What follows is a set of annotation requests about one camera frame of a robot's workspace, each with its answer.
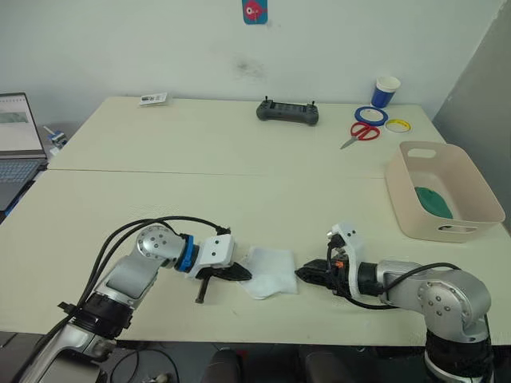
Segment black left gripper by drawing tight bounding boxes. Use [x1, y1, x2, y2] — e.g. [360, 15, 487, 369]
[195, 262, 254, 306]

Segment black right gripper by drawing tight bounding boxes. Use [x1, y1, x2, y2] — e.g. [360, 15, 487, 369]
[294, 234, 354, 298]

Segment white sock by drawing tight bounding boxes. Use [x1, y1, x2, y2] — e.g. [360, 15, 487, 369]
[238, 246, 301, 301]

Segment beige plastic container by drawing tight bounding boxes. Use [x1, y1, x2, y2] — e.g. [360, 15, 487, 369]
[384, 140, 506, 244]

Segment dark rounded shape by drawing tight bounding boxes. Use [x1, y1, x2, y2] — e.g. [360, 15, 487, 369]
[200, 348, 242, 383]

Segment green sock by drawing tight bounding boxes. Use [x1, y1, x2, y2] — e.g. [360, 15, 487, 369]
[414, 186, 454, 220]

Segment black remote controller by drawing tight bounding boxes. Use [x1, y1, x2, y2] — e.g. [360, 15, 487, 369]
[255, 95, 321, 127]

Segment blue paper cup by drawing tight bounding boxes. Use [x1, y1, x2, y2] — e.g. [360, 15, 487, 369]
[370, 76, 402, 109]

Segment clear label packet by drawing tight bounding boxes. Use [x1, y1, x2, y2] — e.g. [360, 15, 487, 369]
[138, 92, 169, 109]

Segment small blue white device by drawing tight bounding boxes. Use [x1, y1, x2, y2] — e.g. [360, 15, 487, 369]
[42, 124, 69, 151]

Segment grey laptop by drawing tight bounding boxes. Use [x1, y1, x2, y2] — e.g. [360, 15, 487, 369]
[0, 93, 50, 213]

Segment grey partition panel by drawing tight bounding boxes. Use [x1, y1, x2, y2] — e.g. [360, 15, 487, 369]
[432, 15, 511, 236]

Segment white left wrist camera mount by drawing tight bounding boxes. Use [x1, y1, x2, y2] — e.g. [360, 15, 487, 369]
[186, 235, 235, 280]

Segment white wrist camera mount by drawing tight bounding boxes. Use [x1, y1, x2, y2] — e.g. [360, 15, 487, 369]
[186, 235, 235, 280]
[326, 222, 366, 298]

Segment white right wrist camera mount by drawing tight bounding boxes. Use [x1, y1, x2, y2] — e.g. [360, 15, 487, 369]
[326, 222, 366, 298]

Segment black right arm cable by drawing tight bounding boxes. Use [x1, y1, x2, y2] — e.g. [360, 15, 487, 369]
[326, 235, 463, 311]

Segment black floor cable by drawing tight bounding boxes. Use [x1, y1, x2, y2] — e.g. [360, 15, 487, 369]
[104, 345, 179, 383]

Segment red handled scissors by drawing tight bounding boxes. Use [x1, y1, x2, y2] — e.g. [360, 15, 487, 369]
[339, 120, 382, 151]

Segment blue tape ring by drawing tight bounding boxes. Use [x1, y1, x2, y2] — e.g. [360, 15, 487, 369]
[354, 105, 390, 125]

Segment yellow tape ring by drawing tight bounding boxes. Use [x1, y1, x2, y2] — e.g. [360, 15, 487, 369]
[384, 118, 413, 134]

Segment blue fish wall sticker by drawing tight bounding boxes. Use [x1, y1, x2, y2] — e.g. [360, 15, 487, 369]
[241, 0, 268, 26]

